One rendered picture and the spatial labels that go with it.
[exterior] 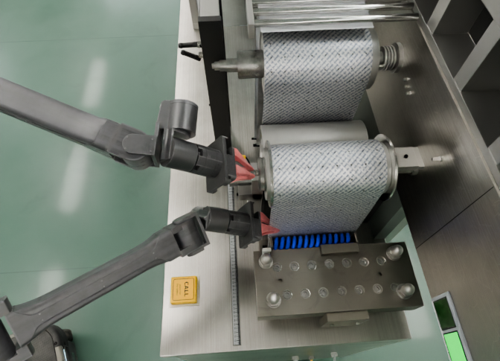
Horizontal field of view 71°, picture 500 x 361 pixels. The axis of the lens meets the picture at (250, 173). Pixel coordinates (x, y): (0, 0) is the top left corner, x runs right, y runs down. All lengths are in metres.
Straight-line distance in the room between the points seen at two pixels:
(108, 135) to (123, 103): 2.08
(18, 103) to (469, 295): 0.85
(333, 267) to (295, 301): 0.13
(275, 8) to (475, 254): 0.60
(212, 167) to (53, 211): 1.82
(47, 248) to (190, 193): 1.31
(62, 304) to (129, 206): 1.54
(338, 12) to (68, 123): 0.58
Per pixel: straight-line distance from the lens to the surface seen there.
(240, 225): 0.83
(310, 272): 0.93
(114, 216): 2.24
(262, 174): 0.74
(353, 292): 0.94
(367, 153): 0.76
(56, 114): 0.70
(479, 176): 0.68
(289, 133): 0.86
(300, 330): 1.03
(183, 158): 0.63
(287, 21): 0.79
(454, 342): 0.82
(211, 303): 1.04
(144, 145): 0.63
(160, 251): 0.76
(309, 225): 0.91
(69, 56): 3.24
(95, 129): 0.67
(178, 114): 0.66
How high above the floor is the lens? 1.92
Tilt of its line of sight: 59 degrees down
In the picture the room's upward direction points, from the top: straight up
